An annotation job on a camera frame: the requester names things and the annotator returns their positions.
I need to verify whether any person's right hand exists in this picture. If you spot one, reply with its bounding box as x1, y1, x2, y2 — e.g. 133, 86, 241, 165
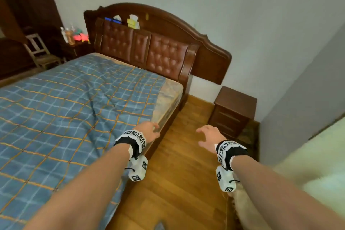
196, 125, 227, 155

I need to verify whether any person's left hand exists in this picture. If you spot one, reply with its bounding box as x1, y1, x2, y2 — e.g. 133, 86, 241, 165
134, 121, 161, 144

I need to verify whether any pale patterned mattress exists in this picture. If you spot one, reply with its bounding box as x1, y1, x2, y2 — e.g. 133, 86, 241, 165
83, 52, 184, 133

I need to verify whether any blue plaid bed sheet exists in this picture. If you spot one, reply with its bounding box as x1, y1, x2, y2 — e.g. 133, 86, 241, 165
0, 54, 166, 230

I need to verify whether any person's right forearm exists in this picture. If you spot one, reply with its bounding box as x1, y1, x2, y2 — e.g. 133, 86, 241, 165
231, 155, 345, 230

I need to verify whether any person's left forearm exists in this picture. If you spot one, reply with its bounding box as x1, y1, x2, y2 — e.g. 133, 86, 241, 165
24, 143, 133, 230

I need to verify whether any yellow tissue box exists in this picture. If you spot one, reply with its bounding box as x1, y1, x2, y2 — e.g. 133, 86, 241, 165
127, 14, 140, 29

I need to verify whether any white blue flat item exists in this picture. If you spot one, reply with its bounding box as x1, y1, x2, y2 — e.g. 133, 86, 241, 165
104, 15, 122, 24

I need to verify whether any clear plastic bottle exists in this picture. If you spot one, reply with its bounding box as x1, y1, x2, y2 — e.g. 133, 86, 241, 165
60, 23, 76, 45

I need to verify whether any small wooden chair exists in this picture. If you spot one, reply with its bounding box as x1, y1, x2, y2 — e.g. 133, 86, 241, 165
23, 33, 62, 69

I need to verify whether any dark wooden wardrobe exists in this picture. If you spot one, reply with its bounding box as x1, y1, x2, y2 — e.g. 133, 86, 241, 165
0, 0, 64, 79

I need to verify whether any white black marker wrist camera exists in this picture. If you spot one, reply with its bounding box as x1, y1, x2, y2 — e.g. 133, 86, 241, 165
113, 129, 149, 182
215, 140, 248, 193

